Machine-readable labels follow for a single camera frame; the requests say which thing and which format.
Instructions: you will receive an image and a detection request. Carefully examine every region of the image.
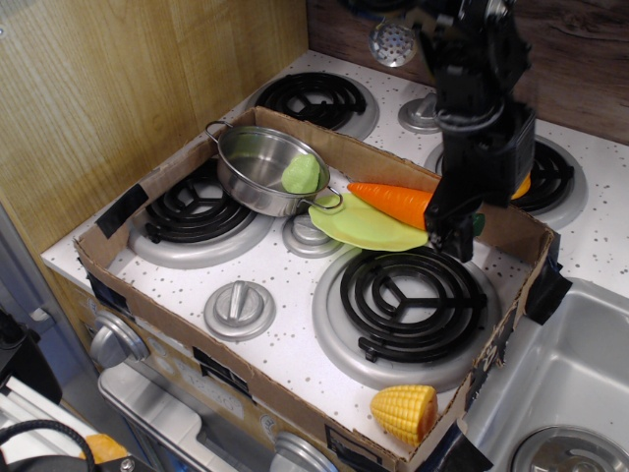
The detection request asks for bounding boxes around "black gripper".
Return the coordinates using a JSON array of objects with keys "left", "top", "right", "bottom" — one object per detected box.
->
[{"left": 425, "top": 100, "right": 536, "bottom": 263}]

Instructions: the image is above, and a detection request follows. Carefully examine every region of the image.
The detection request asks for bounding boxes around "orange toy carrot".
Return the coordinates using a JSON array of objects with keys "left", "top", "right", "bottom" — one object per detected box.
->
[{"left": 347, "top": 182, "right": 433, "bottom": 230}]

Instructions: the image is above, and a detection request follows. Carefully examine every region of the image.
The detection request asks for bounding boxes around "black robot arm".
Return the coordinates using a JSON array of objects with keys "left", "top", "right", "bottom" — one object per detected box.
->
[{"left": 342, "top": 1, "right": 536, "bottom": 262}]

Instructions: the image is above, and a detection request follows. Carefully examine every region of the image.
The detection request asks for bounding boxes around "light green plate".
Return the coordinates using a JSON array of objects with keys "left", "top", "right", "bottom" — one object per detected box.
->
[{"left": 309, "top": 193, "right": 429, "bottom": 252}]

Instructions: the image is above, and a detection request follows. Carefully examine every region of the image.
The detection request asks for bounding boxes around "front right black burner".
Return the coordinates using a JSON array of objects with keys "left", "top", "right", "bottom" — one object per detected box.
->
[{"left": 313, "top": 247, "right": 502, "bottom": 392}]

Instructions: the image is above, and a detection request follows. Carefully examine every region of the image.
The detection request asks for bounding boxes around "black burner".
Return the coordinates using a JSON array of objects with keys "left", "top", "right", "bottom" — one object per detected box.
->
[
  {"left": 313, "top": 247, "right": 502, "bottom": 392},
  {"left": 428, "top": 135, "right": 587, "bottom": 231},
  {"left": 247, "top": 72, "right": 379, "bottom": 141},
  {"left": 129, "top": 158, "right": 274, "bottom": 269}
]

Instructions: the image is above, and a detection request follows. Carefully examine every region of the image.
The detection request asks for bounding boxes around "yellow toy pumpkin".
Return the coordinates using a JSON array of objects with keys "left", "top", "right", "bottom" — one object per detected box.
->
[{"left": 511, "top": 173, "right": 532, "bottom": 201}]

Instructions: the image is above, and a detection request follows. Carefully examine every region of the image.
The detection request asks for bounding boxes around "back silver stove knob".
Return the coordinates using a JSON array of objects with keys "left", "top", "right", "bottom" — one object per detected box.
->
[{"left": 398, "top": 92, "right": 440, "bottom": 135}]

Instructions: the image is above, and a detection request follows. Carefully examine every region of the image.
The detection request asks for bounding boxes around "silver stove knob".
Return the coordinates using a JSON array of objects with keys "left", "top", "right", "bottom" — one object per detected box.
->
[
  {"left": 398, "top": 92, "right": 440, "bottom": 135},
  {"left": 282, "top": 214, "right": 343, "bottom": 259},
  {"left": 203, "top": 280, "right": 276, "bottom": 342}
]

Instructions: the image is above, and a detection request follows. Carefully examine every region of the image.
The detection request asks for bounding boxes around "back right black burner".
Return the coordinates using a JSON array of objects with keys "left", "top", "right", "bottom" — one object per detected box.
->
[{"left": 428, "top": 135, "right": 587, "bottom": 231}]

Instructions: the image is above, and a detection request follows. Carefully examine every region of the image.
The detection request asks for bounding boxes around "middle silver stove knob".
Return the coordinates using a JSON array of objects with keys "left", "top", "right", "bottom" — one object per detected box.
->
[{"left": 282, "top": 214, "right": 343, "bottom": 259}]

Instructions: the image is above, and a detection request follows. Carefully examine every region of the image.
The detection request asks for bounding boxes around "green toy vegetable chunk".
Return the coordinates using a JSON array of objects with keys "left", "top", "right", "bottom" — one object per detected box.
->
[{"left": 281, "top": 153, "right": 319, "bottom": 194}]

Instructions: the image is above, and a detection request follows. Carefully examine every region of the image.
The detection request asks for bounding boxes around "back left black burner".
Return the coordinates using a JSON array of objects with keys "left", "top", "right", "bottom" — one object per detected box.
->
[{"left": 247, "top": 72, "right": 379, "bottom": 141}]

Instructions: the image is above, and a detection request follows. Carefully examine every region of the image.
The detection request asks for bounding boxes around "yellow toy corn cob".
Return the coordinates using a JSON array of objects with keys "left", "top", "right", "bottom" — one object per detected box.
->
[{"left": 370, "top": 384, "right": 438, "bottom": 447}]

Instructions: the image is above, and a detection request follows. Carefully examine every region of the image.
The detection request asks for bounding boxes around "small steel pot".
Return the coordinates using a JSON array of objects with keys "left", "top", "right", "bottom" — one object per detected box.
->
[{"left": 204, "top": 121, "right": 343, "bottom": 217}]

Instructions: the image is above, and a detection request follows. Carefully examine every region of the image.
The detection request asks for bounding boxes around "hanging silver strainer ladle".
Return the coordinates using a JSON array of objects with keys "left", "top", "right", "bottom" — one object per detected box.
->
[{"left": 369, "top": 20, "right": 418, "bottom": 68}]

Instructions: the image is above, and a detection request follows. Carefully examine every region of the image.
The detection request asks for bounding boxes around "silver toy sink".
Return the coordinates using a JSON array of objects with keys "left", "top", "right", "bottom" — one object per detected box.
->
[{"left": 466, "top": 279, "right": 628, "bottom": 471}]

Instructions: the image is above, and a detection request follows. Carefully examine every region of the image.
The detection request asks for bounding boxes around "front silver stove knob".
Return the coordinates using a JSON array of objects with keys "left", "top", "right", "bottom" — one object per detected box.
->
[{"left": 203, "top": 280, "right": 276, "bottom": 342}]

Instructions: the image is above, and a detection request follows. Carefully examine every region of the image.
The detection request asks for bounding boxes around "front left black burner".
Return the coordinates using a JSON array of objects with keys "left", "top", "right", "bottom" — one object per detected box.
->
[{"left": 129, "top": 158, "right": 274, "bottom": 269}]

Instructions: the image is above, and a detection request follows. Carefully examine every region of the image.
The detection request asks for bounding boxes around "right oven front knob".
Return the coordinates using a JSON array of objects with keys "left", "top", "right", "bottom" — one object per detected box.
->
[{"left": 269, "top": 432, "right": 338, "bottom": 472}]

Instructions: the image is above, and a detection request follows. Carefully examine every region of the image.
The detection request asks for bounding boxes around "oven knob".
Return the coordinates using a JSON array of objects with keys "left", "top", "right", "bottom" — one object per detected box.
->
[
  {"left": 89, "top": 311, "right": 149, "bottom": 369},
  {"left": 269, "top": 432, "right": 338, "bottom": 472}
]

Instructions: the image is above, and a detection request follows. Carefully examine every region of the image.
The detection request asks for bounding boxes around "brown cardboard fence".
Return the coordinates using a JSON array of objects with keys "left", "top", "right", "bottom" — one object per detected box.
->
[{"left": 75, "top": 135, "right": 559, "bottom": 471}]

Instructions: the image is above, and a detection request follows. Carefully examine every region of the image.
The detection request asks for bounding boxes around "left oven front knob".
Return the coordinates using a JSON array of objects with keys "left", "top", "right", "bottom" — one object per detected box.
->
[{"left": 89, "top": 311, "right": 149, "bottom": 369}]

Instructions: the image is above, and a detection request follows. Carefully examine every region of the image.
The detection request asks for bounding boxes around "orange object bottom left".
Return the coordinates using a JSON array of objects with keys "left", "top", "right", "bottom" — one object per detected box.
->
[{"left": 85, "top": 434, "right": 129, "bottom": 464}]

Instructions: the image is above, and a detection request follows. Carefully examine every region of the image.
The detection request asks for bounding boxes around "silver oven door handle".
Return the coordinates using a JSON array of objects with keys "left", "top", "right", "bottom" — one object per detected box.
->
[{"left": 98, "top": 364, "right": 272, "bottom": 471}]

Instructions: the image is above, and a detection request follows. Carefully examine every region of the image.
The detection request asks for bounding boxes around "black braided cable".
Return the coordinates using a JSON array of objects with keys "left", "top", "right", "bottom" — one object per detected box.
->
[{"left": 0, "top": 418, "right": 96, "bottom": 472}]

